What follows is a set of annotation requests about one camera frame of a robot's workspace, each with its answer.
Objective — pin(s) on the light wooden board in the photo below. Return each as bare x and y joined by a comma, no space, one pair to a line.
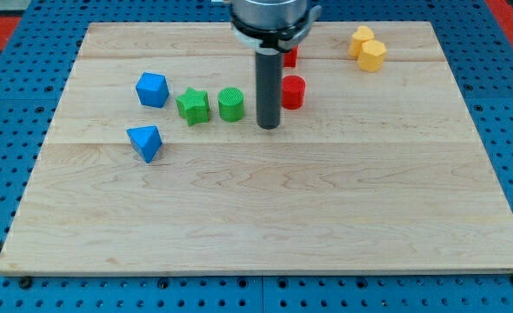
377,174

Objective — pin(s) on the blue cube block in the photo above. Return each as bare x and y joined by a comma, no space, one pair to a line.
152,90

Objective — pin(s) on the red block behind rod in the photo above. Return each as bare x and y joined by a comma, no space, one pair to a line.
290,58

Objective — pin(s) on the green star block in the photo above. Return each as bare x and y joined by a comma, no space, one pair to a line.
193,106

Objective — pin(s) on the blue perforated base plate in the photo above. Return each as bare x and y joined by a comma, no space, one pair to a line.
36,63

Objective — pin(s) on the blue triangular prism block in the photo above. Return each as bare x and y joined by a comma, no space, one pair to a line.
145,141

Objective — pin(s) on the green cylinder block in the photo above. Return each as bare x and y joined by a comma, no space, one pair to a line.
231,104

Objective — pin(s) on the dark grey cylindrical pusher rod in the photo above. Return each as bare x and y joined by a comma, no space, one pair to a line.
269,73

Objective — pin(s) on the yellow heart block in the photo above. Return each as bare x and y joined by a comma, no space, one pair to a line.
362,35

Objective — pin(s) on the red cylinder block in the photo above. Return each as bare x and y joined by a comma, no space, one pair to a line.
293,89

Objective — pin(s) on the yellow hexagon block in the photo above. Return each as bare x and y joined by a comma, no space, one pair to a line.
371,56

